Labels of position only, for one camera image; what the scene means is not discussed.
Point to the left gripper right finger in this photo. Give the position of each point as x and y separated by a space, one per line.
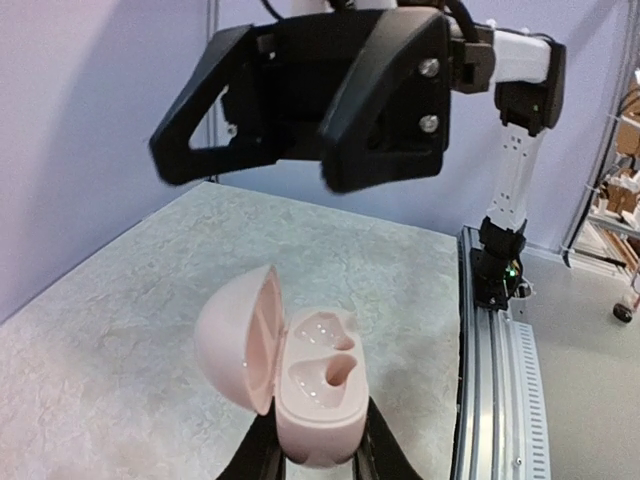
379 456

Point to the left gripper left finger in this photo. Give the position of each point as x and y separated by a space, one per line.
259 455

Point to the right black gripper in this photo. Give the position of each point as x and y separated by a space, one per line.
300 80

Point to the pink round charging case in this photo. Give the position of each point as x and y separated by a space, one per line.
308 368

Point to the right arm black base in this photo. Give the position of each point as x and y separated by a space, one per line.
496 265

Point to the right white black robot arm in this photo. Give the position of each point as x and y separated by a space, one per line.
527 83

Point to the cardboard boxes pile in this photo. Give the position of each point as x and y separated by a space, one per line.
618 186

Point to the aluminium front rail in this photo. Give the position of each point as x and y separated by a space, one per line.
501 428

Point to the right metal corner post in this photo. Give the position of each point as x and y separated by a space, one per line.
215 78

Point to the wire shelving rack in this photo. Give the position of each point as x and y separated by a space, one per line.
629 62

